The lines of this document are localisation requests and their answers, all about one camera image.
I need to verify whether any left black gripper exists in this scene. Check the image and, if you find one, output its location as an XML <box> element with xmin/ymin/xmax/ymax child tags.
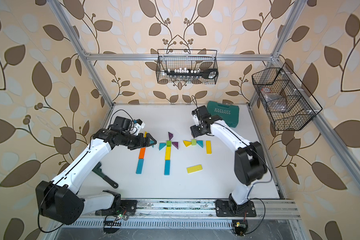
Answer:
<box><xmin>122</xmin><ymin>133</ymin><xmax>159</xmax><ymax>150</ymax></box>

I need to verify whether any orange long block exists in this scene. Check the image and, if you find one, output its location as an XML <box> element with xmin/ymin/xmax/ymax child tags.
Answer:
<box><xmin>139</xmin><ymin>148</ymin><xmax>146</xmax><ymax>159</ymax></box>

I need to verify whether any long yellow block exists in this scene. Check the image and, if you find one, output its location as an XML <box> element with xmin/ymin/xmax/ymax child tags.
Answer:
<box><xmin>187</xmin><ymin>165</ymin><xmax>203</xmax><ymax>174</ymax></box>
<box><xmin>165</xmin><ymin>147</ymin><xmax>171</xmax><ymax>161</ymax></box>
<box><xmin>206</xmin><ymin>141</ymin><xmax>212</xmax><ymax>155</ymax></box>

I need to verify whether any purple triangle block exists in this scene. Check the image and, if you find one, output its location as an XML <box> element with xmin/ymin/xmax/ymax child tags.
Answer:
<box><xmin>168</xmin><ymin>132</ymin><xmax>174</xmax><ymax>141</ymax></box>
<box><xmin>172</xmin><ymin>142</ymin><xmax>179</xmax><ymax>149</ymax></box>

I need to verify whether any long teal block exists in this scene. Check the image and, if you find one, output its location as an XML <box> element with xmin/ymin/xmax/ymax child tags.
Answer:
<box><xmin>164</xmin><ymin>160</ymin><xmax>171</xmax><ymax>176</ymax></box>
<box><xmin>136</xmin><ymin>159</ymin><xmax>144</xmax><ymax>175</ymax></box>

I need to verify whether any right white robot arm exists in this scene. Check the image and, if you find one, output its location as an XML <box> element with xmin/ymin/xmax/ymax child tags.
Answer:
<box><xmin>190</xmin><ymin>106</ymin><xmax>273</xmax><ymax>217</ymax></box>

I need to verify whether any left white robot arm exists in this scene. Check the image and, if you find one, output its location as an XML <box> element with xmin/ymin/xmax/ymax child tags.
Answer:
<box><xmin>36</xmin><ymin>117</ymin><xmax>157</xmax><ymax>225</ymax></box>

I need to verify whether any green plastic tool case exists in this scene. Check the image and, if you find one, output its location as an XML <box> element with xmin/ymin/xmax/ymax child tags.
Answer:
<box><xmin>207</xmin><ymin>101</ymin><xmax>240</xmax><ymax>128</ymax></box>

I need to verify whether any dark green hand tool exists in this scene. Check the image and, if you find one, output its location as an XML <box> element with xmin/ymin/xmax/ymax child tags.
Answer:
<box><xmin>92</xmin><ymin>162</ymin><xmax>119</xmax><ymax>189</ymax></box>

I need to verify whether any plastic bag in basket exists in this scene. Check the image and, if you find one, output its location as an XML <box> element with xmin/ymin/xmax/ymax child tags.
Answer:
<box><xmin>262</xmin><ymin>88</ymin><xmax>288</xmax><ymax>112</ymax></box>

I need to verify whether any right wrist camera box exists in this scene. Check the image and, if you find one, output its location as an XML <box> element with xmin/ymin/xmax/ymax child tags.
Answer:
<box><xmin>192</xmin><ymin>109</ymin><xmax>200</xmax><ymax>126</ymax></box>

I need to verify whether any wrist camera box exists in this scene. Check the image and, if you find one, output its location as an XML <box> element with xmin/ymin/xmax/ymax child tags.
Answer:
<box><xmin>131</xmin><ymin>119</ymin><xmax>145</xmax><ymax>136</ymax></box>
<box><xmin>192</xmin><ymin>109</ymin><xmax>200</xmax><ymax>126</ymax></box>

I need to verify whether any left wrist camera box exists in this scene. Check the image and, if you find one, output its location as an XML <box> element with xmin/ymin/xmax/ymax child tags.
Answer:
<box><xmin>131</xmin><ymin>119</ymin><xmax>145</xmax><ymax>136</ymax></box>

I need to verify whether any socket rail with sockets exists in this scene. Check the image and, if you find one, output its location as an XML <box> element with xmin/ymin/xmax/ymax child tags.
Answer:
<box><xmin>162</xmin><ymin>69</ymin><xmax>219</xmax><ymax>80</ymax></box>

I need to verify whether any back wire basket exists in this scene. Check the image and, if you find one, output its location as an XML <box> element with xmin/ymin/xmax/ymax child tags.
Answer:
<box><xmin>155</xmin><ymin>49</ymin><xmax>219</xmax><ymax>85</ymax></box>

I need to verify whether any wire basket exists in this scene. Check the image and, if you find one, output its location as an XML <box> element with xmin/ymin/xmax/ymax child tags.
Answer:
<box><xmin>252</xmin><ymin>63</ymin><xmax>323</xmax><ymax>131</ymax></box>
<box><xmin>155</xmin><ymin>49</ymin><xmax>219</xmax><ymax>85</ymax></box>

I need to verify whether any right wire basket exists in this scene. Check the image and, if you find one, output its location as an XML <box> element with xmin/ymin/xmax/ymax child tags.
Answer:
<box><xmin>252</xmin><ymin>63</ymin><xmax>323</xmax><ymax>131</ymax></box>

